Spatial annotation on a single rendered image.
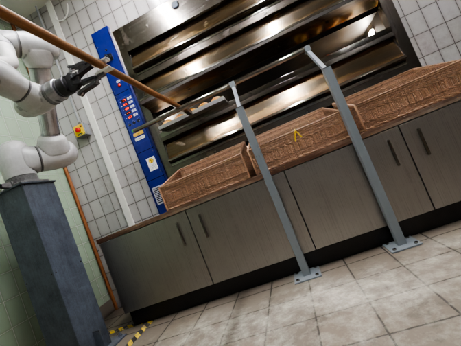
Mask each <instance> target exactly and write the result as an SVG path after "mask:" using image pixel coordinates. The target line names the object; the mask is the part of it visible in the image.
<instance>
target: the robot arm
mask: <svg viewBox="0 0 461 346"><path fill-rule="evenodd" d="M59 56H60V48H58V47H56V46H54V45H52V44H50V43H48V42H46V41H44V40H43V39H41V38H39V37H37V36H35V35H33V34H30V33H29V32H26V31H12V30H0V96H1V97H4V98H7V99H9V100H12V101H13V102H14V109H15V111H16V112H17V113H18V114H19V115H21V116H23V117H38V123H39V127H40V136H39V137H38V139H37V144H36V146H28V145H27V144H26V143H24V142H22V141H17V140H12V141H7V142H4V143H2V144H1V145H0V172H1V175H2V177H3V179H4V181H5V183H3V184H0V189H2V190H1V191H0V193H1V192H3V191H5V190H7V189H9V188H11V187H13V186H15V185H17V184H19V183H21V182H30V181H49V179H39V177H38V175H37V174H38V173H39V172H44V171H50V170H57V169H60V168H64V167H67V166H68V165H71V164H72V163H74V162H75V161H76V160H77V158H78V150H77V148H76V147H75V145H74V144H73V143H71V142H70V141H67V138H66V137H65V136H64V135H63V134H62V133H60V127H59V122H58V114H57V110H56V105H58V104H60V103H61V102H63V101H65V100H67V99H68V98H69V96H70V95H73V94H74V93H77V95H79V96H81V97H84V95H85V94H86V93H87V92H89V91H90V90H92V89H94V88H95V87H96V86H98V85H99V84H100V82H99V81H100V80H101V79H102V78H103V77H104V76H106V73H108V72H110V71H112V70H114V68H113V67H111V66H110V65H108V66H107V67H104V68H103V69H100V70H99V71H96V72H95V73H94V74H95V75H94V76H90V77H87V78H84V79H81V78H82V77H83V75H85V74H86V73H88V72H89V71H90V70H91V69H93V68H94V67H95V66H93V65H91V64H89V63H87V62H85V61H80V62H78V63H75V64H74V65H67V68H69V72H68V73H67V74H66V75H65V76H61V77H59V78H58V79H51V72H50V69H51V68H52V65H53V61H54V60H57V59H58V58H59ZM18 58H22V60H23V62H24V64H25V66H26V67H28V69H29V76H30V80H31V81H29V80H28V79H26V78H24V77H23V76H22V75H21V74H20V73H19V72H18V71H17V70H16V69H17V68H18V66H19V61H18ZM95 68H97V67H95ZM78 69H80V70H79V71H75V70H78ZM74 71H75V73H73V72H74ZM86 84H87V85H86ZM84 85H86V86H84ZM82 86H84V87H83V88H81V87H82ZM80 88H81V89H80Z"/></svg>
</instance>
